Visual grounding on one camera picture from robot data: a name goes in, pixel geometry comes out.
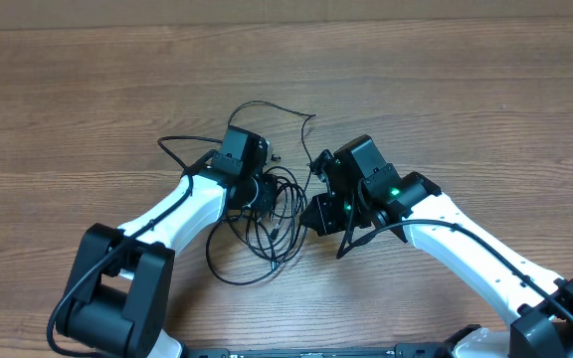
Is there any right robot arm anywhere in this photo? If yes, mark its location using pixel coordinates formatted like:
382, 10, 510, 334
300, 135, 573, 358

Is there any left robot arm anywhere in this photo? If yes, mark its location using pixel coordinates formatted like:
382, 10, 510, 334
46, 125, 272, 357

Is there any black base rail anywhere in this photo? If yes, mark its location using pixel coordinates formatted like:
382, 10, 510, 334
180, 342, 456, 358

